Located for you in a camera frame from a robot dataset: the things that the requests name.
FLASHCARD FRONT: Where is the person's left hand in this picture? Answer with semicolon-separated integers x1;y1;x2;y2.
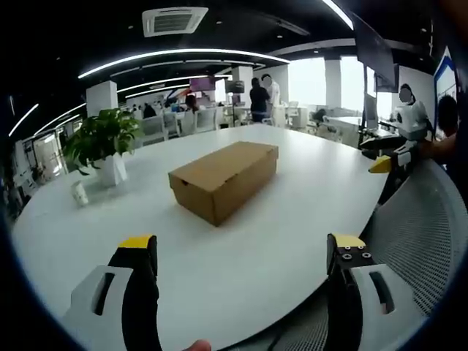
181;339;213;351

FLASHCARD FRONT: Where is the grey mesh office chair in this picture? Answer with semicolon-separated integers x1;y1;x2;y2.
273;156;468;351

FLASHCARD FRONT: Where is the green potted plant white pot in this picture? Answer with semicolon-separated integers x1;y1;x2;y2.
61;107;146;188

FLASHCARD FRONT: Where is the blue and white banner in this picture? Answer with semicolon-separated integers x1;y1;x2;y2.
433;45;458;110

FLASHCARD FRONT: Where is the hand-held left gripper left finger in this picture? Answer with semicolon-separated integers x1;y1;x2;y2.
61;234;164;351

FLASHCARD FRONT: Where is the white paper cup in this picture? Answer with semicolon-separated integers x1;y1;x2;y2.
70;181;91;207

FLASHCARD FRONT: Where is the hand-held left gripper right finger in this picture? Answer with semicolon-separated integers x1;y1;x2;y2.
326;233;429;351

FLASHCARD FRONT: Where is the row of white office chairs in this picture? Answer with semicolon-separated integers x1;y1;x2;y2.
138;105;224;146

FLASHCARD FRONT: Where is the brown cardboard shoe box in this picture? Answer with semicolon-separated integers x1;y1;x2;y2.
167;140;279;227

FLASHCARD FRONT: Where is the white ceiling air conditioner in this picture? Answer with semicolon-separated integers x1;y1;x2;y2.
141;7;210;39

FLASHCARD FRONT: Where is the black hanging monitor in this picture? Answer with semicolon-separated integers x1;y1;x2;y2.
351;13;400;94

